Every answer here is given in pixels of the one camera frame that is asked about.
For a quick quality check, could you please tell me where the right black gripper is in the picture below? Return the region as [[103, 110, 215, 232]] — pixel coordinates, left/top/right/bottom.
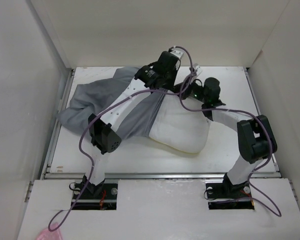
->
[[171, 75, 208, 104]]

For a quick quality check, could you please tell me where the white pillow yellow edge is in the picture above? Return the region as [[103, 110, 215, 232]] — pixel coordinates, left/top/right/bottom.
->
[[149, 95, 211, 154]]

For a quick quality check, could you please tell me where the grey pillowcase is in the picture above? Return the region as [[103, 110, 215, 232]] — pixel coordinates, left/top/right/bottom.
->
[[57, 67, 165, 140]]

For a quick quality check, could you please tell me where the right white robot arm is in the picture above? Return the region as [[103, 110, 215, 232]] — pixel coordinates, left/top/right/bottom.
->
[[172, 77, 278, 198]]

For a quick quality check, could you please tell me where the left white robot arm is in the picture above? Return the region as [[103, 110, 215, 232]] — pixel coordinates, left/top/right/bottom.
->
[[82, 49, 184, 199]]

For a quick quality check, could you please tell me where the white foam front board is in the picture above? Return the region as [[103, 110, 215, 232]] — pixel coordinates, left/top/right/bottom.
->
[[18, 178, 300, 240]]

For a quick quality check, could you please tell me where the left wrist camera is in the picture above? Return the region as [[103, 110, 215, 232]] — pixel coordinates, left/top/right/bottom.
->
[[168, 47, 185, 60]]

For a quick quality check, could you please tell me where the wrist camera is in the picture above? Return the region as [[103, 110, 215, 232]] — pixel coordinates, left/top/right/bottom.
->
[[189, 63, 203, 77], [168, 47, 185, 60]]

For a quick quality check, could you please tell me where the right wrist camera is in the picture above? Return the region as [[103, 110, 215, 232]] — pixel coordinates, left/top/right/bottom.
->
[[189, 63, 203, 77]]

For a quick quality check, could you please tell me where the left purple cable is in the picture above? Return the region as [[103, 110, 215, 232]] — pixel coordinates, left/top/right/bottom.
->
[[47, 45, 198, 232]]

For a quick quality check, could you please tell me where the purple cable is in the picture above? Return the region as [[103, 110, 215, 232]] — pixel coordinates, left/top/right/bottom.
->
[[47, 45, 198, 232], [177, 72, 283, 218]]

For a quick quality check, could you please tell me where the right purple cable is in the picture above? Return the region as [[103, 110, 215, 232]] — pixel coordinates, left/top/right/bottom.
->
[[177, 72, 283, 218]]

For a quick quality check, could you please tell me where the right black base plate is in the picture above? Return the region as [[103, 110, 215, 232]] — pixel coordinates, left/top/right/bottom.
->
[[204, 182, 255, 210]]

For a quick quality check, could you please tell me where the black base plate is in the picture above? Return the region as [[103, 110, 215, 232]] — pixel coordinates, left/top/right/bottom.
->
[[204, 182, 255, 210], [69, 182, 118, 211]]

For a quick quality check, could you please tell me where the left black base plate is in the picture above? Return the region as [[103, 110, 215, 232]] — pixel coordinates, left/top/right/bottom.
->
[[69, 182, 118, 211]]

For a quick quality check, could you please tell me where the aluminium front rail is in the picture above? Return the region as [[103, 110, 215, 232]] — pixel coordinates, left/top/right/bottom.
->
[[41, 172, 282, 180]]

